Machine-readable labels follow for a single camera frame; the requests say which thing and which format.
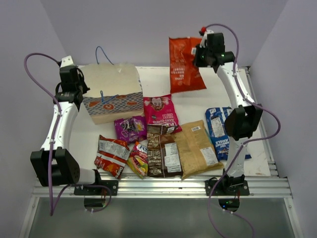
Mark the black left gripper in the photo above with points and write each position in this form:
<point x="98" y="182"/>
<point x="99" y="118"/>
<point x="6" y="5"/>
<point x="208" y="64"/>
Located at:
<point x="85" y="88"/>

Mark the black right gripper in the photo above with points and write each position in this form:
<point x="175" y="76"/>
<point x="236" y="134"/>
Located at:
<point x="198" y="50"/>

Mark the orange Lerna cassava chips bag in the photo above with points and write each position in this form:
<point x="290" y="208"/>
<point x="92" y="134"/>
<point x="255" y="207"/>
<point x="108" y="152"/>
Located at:
<point x="184" y="76"/>

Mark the blue checkered paper bag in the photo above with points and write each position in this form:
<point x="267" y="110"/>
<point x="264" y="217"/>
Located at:
<point x="115" y="92"/>

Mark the pink hand cooked chips bag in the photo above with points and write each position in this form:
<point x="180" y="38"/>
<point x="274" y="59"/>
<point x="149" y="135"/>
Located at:
<point x="161" y="110"/>

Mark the brown Kettle chips bag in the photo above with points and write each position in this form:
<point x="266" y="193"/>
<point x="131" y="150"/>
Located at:
<point x="163" y="155"/>

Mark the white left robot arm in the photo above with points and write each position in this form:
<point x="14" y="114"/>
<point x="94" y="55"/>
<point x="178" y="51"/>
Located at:
<point x="53" y="163"/>

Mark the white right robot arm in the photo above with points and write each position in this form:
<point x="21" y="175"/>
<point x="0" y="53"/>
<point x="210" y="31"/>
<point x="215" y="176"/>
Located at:
<point x="244" y="117"/>

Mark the blue Doritos bag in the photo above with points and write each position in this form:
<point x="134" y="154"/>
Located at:
<point x="215" y="118"/>

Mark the purple candy bag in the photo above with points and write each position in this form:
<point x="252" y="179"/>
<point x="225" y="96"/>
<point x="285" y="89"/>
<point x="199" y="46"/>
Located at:
<point x="131" y="130"/>

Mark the red Doritos bag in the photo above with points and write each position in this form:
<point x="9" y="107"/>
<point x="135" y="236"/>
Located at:
<point x="112" y="156"/>

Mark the colourful Fox's candy bag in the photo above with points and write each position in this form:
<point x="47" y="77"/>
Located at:
<point x="138" y="160"/>

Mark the tan kraft snack bag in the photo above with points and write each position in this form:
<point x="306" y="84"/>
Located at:
<point x="196" y="152"/>

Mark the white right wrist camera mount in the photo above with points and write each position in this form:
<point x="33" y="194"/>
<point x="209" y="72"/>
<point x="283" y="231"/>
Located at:
<point x="204" y="32"/>

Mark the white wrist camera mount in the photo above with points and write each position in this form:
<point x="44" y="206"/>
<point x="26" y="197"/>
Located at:
<point x="66" y="61"/>
<point x="204" y="32"/>

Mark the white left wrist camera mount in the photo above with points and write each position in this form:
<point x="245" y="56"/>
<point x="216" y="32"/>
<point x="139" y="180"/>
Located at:
<point x="66" y="61"/>

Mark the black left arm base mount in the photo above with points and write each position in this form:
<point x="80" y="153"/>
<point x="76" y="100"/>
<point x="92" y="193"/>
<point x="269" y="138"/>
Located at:
<point x="99" y="187"/>

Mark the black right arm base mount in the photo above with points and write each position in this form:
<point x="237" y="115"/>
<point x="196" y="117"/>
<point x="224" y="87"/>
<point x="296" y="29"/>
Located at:
<point x="228" y="186"/>

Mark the aluminium front rail frame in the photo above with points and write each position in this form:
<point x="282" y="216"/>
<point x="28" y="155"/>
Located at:
<point x="130" y="186"/>

